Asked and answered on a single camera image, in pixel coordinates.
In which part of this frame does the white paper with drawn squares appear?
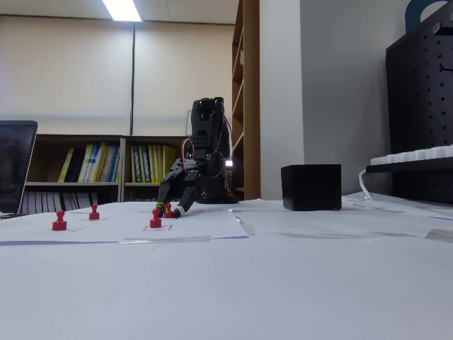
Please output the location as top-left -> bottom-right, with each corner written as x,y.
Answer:
0,208 -> 251,245

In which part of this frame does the black pegboard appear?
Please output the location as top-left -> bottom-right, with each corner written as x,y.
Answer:
384,21 -> 453,205

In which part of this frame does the white power strip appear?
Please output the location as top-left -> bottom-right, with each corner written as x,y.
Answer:
369,144 -> 453,166

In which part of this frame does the black laptop screen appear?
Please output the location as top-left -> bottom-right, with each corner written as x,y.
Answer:
0,120 -> 39,219

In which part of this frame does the dark wall conduit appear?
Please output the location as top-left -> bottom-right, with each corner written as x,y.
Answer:
129,23 -> 137,136

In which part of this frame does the leaning yellow book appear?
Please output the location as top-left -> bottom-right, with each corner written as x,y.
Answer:
57,147 -> 75,183

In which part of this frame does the white power strip cable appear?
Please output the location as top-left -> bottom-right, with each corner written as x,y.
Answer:
357,168 -> 376,201

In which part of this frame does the wide yellow ring binder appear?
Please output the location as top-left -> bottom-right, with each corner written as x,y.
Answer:
162,144 -> 177,183

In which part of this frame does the blue round object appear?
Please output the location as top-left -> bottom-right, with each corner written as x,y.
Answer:
404,0 -> 453,35

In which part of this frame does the black open box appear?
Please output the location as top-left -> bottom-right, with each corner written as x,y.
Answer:
280,164 -> 343,212

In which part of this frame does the tall wooden shelf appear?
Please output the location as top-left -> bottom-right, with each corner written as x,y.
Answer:
231,0 -> 261,201

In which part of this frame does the ceiling light panel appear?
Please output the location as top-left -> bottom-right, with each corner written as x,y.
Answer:
101,0 -> 144,23

